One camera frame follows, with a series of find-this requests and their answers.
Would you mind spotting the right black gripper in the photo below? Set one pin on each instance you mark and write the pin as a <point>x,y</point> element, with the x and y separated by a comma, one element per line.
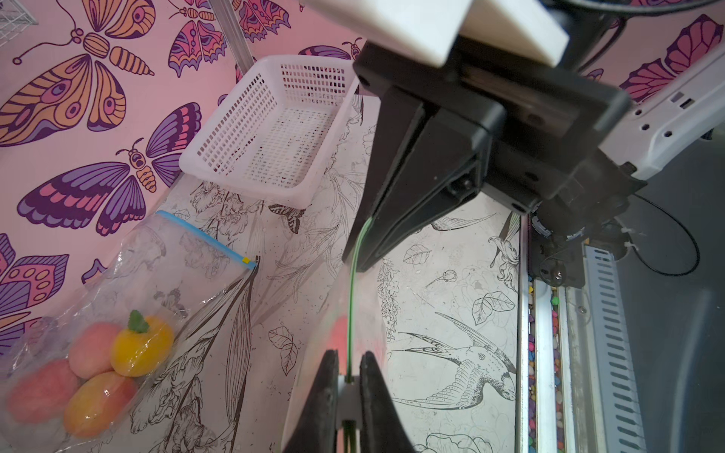
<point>486,122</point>

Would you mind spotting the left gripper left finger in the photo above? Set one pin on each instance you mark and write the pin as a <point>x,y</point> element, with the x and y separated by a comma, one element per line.
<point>316,429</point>

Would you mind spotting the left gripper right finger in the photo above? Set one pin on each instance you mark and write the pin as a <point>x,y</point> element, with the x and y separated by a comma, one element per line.
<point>381,430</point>

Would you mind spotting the green printed zip bag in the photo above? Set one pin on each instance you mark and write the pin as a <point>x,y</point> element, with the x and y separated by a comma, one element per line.
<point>351,324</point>

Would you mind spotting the yellow-orange peach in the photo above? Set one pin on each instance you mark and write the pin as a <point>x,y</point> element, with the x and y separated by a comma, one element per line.
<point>141,347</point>

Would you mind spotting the pink peach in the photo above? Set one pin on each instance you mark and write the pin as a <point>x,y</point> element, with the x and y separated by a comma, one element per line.
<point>44,394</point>

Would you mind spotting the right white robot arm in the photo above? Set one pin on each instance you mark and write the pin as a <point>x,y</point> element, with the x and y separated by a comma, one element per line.
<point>642,143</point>

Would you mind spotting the white plastic basket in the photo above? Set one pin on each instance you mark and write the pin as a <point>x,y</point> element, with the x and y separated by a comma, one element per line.
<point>274,134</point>

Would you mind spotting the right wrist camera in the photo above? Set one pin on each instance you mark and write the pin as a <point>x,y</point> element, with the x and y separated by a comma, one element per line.
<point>425,31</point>

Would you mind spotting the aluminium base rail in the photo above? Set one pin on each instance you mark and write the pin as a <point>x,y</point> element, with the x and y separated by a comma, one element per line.
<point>576,388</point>

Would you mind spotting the white wire wall basket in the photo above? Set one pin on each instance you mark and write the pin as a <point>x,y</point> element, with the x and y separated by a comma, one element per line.
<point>15,18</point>

